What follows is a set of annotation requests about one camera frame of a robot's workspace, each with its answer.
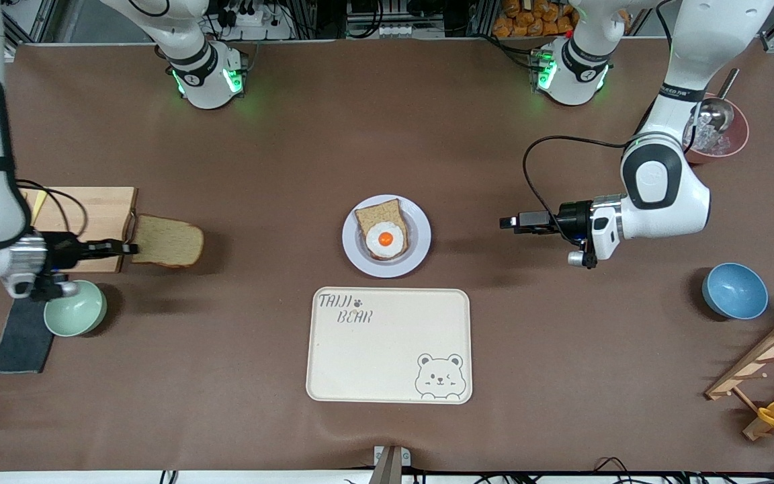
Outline brown bread slice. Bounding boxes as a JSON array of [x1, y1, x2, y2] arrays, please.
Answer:
[[354, 198, 409, 259], [130, 214, 205, 269]]

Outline white round plate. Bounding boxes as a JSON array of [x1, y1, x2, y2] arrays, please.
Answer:
[[342, 195, 432, 278]]

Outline wooden cutting board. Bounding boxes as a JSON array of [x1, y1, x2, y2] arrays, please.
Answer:
[[21, 187, 138, 274]]

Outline pale green bowl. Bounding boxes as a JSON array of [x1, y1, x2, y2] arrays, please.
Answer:
[[44, 280, 108, 337]]

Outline dark grey cloth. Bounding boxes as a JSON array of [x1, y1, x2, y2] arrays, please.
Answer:
[[0, 296, 55, 374]]

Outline fried egg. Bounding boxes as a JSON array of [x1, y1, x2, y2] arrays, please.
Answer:
[[365, 220, 408, 260]]

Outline clear ice cubes pile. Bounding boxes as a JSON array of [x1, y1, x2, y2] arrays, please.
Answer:
[[684, 120, 729, 157]]

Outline blue bowl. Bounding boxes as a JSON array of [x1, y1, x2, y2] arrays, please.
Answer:
[[701, 263, 769, 320]]

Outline metal scoop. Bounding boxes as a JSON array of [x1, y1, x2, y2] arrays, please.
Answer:
[[693, 67, 741, 135]]

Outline pink bowl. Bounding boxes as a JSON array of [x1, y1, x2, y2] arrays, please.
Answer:
[[683, 92, 750, 165]]

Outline cream bear print tray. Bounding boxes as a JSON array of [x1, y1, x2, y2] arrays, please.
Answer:
[[306, 287, 473, 405]]

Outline orange snack packets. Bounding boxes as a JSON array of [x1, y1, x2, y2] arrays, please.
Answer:
[[492, 0, 576, 38]]

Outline white socket strip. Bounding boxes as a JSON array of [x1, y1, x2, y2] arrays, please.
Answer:
[[377, 24, 445, 38]]

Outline wooden peg rack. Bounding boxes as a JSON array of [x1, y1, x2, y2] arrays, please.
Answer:
[[705, 311, 774, 442]]

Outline white power strip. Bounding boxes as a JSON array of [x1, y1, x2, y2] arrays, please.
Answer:
[[222, 0, 294, 41]]

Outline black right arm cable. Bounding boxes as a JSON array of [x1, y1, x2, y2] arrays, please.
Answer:
[[17, 180, 89, 236]]

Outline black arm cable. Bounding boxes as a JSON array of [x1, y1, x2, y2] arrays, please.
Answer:
[[17, 180, 89, 236], [523, 136, 630, 236]]

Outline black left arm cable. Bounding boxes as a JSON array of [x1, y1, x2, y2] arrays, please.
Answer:
[[523, 136, 630, 236]]

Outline black base cable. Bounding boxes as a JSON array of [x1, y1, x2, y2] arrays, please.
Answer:
[[478, 34, 542, 71]]

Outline black cable loop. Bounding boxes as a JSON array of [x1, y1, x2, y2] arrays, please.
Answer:
[[592, 457, 636, 481]]

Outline aluminium camera post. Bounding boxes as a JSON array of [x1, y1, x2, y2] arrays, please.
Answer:
[[369, 445, 413, 484]]

